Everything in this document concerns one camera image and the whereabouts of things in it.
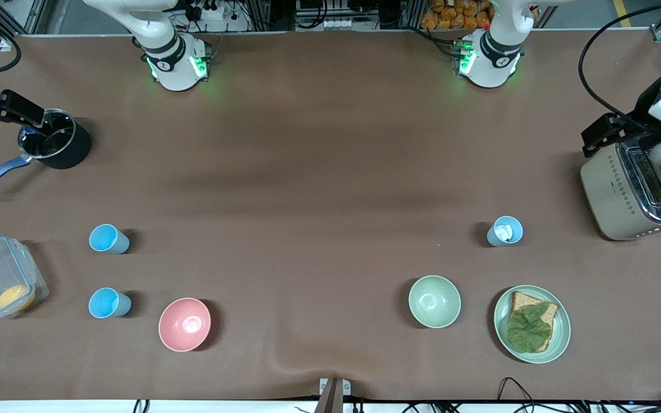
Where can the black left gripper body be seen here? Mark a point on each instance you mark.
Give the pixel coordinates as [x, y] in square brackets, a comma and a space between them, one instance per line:
[644, 109]

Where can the light blue plastic cup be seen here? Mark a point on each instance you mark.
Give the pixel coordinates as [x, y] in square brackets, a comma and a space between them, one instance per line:
[104, 238]
[104, 303]

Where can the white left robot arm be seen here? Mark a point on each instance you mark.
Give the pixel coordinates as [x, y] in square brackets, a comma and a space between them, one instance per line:
[494, 54]

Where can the beige and chrome toaster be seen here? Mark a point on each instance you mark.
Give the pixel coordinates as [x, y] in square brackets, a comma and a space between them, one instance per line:
[611, 195]

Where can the white crumpled paper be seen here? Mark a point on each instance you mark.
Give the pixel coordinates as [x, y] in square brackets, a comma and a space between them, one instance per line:
[503, 232]

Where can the brown bread slice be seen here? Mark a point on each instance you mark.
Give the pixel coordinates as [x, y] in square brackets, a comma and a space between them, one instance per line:
[523, 299]

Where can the orange round fruit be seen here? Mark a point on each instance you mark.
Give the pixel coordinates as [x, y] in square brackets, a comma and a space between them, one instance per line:
[15, 297]

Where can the bag of orange snacks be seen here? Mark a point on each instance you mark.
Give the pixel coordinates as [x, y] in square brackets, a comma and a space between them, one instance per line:
[457, 14]

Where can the pale green plate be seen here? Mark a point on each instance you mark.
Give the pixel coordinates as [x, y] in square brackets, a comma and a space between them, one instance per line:
[563, 330]

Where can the green lettuce leaf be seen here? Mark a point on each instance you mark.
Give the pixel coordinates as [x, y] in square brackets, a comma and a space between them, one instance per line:
[528, 328]

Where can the pale green bowl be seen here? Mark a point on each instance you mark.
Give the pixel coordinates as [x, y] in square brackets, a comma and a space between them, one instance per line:
[434, 302]

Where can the pink bowl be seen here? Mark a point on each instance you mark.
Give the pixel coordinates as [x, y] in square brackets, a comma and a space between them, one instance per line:
[184, 324]

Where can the white power strip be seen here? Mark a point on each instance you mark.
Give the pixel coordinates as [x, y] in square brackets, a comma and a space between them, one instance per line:
[337, 23]

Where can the brown table cover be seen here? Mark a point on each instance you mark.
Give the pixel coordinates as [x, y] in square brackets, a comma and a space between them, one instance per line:
[319, 201]

